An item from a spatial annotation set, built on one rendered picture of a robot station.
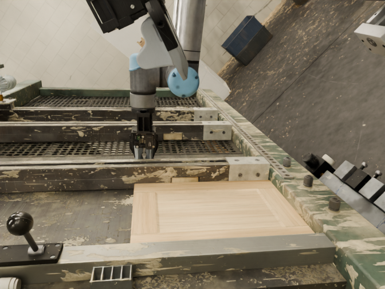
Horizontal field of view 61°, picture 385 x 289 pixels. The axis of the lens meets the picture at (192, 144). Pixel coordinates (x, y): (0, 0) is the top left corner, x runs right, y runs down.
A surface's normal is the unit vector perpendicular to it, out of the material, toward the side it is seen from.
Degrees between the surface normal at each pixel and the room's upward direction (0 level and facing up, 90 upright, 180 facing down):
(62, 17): 90
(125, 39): 90
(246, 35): 90
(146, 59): 93
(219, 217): 51
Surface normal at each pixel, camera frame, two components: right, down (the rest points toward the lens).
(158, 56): 0.05, 0.49
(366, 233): 0.04, -0.95
